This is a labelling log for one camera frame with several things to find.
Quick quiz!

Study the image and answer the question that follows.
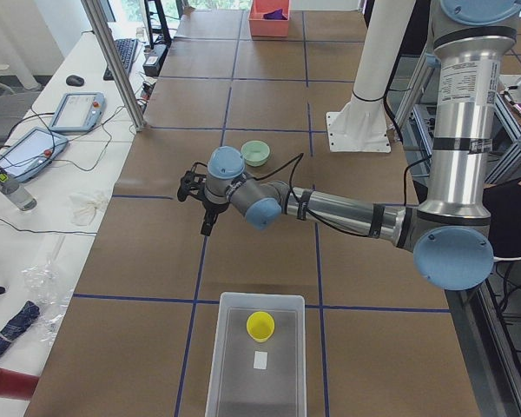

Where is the black box device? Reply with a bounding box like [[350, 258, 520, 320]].
[[142, 44, 168, 77]]

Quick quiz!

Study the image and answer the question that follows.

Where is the white label in bin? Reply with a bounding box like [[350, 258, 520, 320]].
[[253, 351, 268, 370]]

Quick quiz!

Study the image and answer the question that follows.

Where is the far teach pendant tablet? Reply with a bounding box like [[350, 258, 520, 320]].
[[49, 92, 106, 135]]

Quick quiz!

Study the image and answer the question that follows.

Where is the teach pendant tablet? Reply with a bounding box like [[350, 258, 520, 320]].
[[0, 128, 69, 182], [49, 92, 106, 135]]

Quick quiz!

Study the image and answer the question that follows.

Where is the clear water bottle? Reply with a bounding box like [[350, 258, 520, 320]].
[[0, 167, 37, 211]]

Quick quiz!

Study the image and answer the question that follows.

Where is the purple cloth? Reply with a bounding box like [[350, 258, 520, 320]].
[[263, 9, 287, 21]]

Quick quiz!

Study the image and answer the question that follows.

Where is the black computer mouse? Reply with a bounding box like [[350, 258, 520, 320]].
[[65, 75, 85, 87]]

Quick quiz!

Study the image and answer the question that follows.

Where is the yellow plastic cup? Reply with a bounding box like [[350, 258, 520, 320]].
[[246, 311, 275, 342]]

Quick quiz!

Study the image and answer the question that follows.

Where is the coral pink bin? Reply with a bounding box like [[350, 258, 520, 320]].
[[248, 0, 290, 37]]

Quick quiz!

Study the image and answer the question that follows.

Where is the mint green bowl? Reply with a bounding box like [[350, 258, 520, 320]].
[[241, 140, 271, 167]]

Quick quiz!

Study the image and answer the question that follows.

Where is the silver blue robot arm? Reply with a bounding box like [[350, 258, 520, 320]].
[[198, 1, 521, 290]]

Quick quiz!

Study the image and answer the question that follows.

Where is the near teach pendant tablet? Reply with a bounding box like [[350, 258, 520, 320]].
[[0, 128, 69, 182]]

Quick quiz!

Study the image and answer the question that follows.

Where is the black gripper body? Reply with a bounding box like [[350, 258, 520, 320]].
[[201, 194, 228, 215]]

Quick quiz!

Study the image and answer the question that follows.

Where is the folded blue umbrella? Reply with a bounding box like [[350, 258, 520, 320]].
[[0, 301, 40, 357]]

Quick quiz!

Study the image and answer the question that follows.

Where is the translucent white plastic bin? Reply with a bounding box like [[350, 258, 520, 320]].
[[205, 292, 307, 416]]

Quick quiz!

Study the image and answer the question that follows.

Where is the black keyboard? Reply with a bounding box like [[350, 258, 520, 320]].
[[115, 38, 139, 75]]

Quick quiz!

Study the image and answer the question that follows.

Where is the red cylinder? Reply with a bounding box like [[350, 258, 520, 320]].
[[0, 367, 39, 400]]

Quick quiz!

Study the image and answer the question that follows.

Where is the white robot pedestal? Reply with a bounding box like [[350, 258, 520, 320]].
[[326, 0, 416, 153]]

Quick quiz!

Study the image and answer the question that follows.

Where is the crumpled clear plastic wrap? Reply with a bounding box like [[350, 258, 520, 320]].
[[22, 261, 73, 346]]

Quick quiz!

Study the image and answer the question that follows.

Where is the crumpled white tissue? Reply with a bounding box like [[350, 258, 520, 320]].
[[69, 191, 110, 226]]

